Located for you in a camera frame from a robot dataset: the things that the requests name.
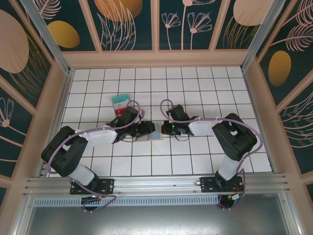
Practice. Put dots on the beige card holder blue sleeves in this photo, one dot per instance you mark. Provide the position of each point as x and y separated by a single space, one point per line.
156 135

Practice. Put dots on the clear acrylic card box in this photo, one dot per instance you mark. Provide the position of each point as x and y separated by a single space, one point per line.
131 98

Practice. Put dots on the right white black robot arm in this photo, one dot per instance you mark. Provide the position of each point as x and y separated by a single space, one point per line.
203 128

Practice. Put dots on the grey metal sheet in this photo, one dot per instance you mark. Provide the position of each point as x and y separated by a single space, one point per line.
156 220

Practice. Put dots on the green circuit board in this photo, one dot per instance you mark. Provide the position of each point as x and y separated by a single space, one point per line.
236 197

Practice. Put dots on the wide aluminium base rail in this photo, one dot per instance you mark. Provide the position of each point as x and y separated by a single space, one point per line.
156 183

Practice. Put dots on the aluminium corner post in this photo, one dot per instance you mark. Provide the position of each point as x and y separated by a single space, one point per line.
259 31
44 31

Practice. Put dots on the aluminium frame bar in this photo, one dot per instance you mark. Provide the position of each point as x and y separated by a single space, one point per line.
291 215
23 218

